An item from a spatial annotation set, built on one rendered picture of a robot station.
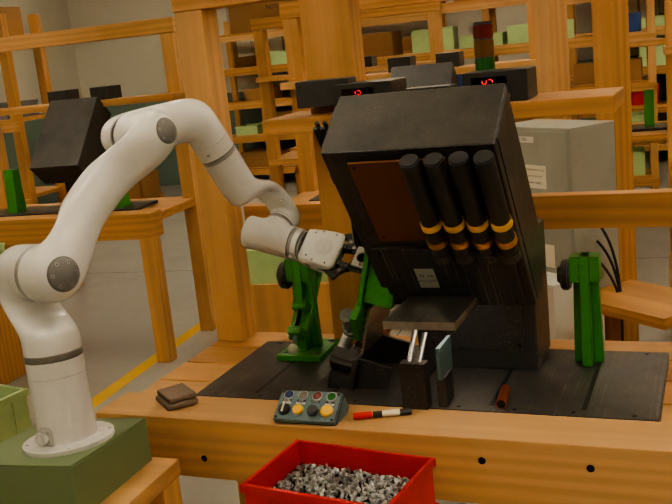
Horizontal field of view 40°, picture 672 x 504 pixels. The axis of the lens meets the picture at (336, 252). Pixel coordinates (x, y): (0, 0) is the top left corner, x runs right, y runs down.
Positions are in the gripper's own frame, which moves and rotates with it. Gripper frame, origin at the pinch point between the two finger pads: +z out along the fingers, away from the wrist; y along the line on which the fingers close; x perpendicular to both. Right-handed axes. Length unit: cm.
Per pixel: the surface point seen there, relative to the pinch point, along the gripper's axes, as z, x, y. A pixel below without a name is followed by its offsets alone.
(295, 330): -16.5, 21.9, -14.0
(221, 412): -18.7, 4.4, -45.5
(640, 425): 72, -9, -24
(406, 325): 21.3, -19.1, -21.1
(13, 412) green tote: -69, 5, -62
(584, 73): -32, 492, 488
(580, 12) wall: -85, 671, 732
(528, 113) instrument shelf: 30, -19, 40
